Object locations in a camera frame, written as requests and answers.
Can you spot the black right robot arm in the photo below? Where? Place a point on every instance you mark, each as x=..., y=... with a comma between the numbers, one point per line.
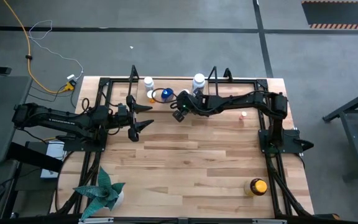
x=244, y=99

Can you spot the yellow plug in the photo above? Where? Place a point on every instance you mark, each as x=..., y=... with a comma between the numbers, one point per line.
x=70, y=86

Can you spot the large white bottle maroon label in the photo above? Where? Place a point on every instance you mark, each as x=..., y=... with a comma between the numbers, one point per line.
x=199, y=81

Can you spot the brown bottle yellow cap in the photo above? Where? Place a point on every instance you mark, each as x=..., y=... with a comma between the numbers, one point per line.
x=256, y=186

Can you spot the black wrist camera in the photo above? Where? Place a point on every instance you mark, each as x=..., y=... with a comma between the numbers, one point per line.
x=179, y=116
x=122, y=110

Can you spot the potted plant teal leaves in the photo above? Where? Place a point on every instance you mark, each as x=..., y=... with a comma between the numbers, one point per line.
x=102, y=194

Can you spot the black metal table frame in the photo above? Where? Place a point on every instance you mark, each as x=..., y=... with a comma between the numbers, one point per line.
x=356, y=130

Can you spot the Tums bottle blue cap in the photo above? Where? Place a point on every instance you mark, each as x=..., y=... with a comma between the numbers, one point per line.
x=167, y=94

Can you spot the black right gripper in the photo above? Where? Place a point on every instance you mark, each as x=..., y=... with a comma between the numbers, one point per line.
x=191, y=104

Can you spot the white control box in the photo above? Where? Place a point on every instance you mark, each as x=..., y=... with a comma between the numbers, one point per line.
x=53, y=158

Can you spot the black aluminium rig frame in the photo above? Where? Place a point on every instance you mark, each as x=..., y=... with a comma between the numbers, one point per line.
x=261, y=87

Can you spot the black mat hazard-striped edge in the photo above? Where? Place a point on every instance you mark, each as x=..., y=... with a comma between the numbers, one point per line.
x=337, y=14

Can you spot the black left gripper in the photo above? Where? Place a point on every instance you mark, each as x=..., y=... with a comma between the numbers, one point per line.
x=121, y=123

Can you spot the small white bottle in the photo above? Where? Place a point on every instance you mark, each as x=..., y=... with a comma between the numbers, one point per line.
x=148, y=82

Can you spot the large orange pill vial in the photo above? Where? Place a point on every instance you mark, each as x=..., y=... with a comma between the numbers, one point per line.
x=151, y=95

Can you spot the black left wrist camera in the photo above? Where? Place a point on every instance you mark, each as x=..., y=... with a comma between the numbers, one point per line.
x=122, y=110

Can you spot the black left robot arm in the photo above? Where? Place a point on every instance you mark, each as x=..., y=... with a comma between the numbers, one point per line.
x=57, y=119

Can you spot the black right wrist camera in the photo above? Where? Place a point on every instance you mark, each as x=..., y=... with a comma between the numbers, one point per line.
x=179, y=116

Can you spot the small pink pill vial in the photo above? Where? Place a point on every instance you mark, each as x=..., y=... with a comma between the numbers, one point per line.
x=243, y=115

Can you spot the grey desk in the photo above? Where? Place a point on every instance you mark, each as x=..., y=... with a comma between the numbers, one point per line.
x=2, y=118

